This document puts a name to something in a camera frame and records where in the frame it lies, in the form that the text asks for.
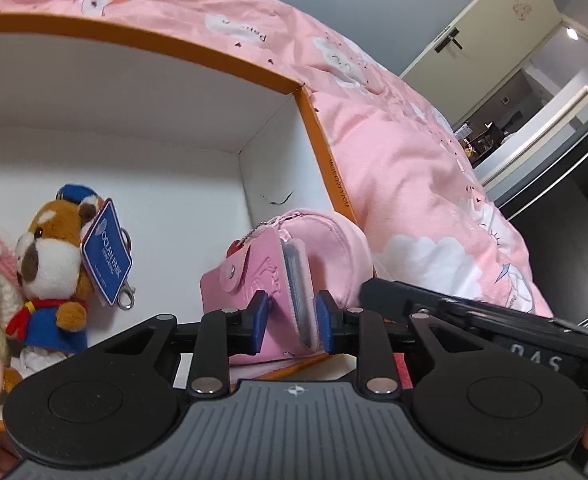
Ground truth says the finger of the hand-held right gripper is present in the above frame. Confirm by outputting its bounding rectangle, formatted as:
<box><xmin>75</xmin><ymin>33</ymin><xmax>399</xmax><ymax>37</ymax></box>
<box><xmin>359</xmin><ymin>278</ymin><xmax>445</xmax><ymax>318</ymax></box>

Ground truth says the beige door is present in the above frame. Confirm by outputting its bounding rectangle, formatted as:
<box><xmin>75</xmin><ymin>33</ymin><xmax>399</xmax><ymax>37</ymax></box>
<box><xmin>399</xmin><ymin>0</ymin><xmax>570</xmax><ymax>87</ymax></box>

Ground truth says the pink card holder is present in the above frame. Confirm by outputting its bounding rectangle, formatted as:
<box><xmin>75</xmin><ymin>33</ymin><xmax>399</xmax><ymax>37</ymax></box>
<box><xmin>199</xmin><ymin>224</ymin><xmax>325</xmax><ymax>367</ymax></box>

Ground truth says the red panda plush blue hat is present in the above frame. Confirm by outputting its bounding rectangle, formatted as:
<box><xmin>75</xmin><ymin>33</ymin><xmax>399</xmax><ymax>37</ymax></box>
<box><xmin>4</xmin><ymin>183</ymin><xmax>138</xmax><ymax>369</ymax></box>

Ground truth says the orange cardboard box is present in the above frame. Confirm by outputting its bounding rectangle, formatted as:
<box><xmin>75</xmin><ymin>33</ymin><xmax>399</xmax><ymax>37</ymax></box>
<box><xmin>0</xmin><ymin>12</ymin><xmax>371</xmax><ymax>434</ymax></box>

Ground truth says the pink cloud print duvet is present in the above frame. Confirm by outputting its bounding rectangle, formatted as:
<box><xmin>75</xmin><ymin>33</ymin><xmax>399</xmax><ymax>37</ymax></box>
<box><xmin>0</xmin><ymin>0</ymin><xmax>555</xmax><ymax>319</ymax></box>

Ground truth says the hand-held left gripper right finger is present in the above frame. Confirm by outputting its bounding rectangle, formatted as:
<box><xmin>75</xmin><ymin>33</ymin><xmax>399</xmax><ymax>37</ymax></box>
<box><xmin>315</xmin><ymin>290</ymin><xmax>480</xmax><ymax>396</ymax></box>

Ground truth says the white door frame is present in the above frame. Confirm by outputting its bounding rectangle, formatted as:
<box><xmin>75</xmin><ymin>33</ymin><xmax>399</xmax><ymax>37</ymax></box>
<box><xmin>474</xmin><ymin>73</ymin><xmax>588</xmax><ymax>197</ymax></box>

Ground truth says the black door handle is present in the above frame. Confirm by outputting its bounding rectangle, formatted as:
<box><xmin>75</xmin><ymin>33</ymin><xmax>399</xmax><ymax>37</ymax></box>
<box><xmin>433</xmin><ymin>29</ymin><xmax>465</xmax><ymax>54</ymax></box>

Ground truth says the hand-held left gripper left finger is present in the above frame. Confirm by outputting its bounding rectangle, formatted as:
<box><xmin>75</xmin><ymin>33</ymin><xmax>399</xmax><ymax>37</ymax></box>
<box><xmin>80</xmin><ymin>290</ymin><xmax>271</xmax><ymax>396</ymax></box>

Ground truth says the pink fabric pouch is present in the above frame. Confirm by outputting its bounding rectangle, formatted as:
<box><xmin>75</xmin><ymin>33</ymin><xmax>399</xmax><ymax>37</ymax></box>
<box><xmin>233</xmin><ymin>208</ymin><xmax>375</xmax><ymax>312</ymax></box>

